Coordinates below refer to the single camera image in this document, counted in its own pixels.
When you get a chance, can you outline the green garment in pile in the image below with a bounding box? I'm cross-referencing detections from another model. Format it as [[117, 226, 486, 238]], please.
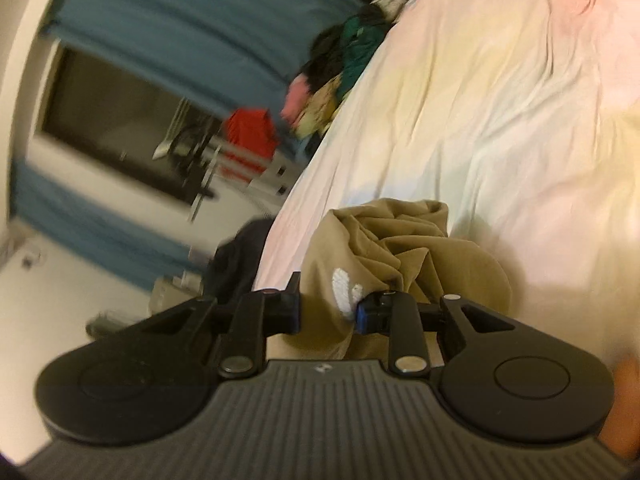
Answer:
[[336, 15, 390, 101]]

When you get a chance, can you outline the pink garment in pile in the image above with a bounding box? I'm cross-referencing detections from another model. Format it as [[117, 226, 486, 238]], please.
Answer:
[[280, 73, 311, 126]]

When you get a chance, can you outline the red garment on stand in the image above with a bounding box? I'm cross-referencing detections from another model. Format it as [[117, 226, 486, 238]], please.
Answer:
[[222, 108, 280, 160]]

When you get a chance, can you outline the wavy vanity mirror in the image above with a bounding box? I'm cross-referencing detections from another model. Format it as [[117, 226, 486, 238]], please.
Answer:
[[86, 310, 144, 340]]

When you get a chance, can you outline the black garment on bed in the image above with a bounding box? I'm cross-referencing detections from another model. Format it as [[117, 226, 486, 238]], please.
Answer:
[[203, 217, 274, 304]]

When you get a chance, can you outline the pastel bed sheet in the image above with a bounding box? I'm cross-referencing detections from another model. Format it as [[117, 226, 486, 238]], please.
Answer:
[[256, 0, 639, 364]]

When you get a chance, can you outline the right teal curtain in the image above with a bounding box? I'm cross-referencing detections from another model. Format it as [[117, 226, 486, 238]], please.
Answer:
[[44, 0, 360, 115]]

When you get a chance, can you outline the black garment in pile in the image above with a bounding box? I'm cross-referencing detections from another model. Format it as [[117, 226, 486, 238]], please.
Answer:
[[300, 24, 344, 93]]

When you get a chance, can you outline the left teal curtain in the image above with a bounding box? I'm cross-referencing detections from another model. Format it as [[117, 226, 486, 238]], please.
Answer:
[[10, 160, 208, 292]]

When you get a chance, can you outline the tan t-shirt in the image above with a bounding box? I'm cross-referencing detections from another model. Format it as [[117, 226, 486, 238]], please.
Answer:
[[267, 200, 512, 361]]

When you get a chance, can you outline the person's right hand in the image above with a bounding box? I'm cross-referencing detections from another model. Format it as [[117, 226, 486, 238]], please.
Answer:
[[599, 356, 640, 460]]

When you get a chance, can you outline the teal curtain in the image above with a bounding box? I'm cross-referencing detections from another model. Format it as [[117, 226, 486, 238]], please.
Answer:
[[44, 0, 360, 115], [10, 160, 208, 292]]

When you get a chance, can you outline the olive garment in pile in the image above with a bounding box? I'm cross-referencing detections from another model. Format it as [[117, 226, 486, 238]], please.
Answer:
[[293, 74, 342, 139]]

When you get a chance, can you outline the grey backed chair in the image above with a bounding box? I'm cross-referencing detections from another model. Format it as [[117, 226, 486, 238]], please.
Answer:
[[149, 271, 203, 315]]

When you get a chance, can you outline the dark window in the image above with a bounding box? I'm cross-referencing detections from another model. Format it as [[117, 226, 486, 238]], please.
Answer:
[[41, 48, 189, 205]]

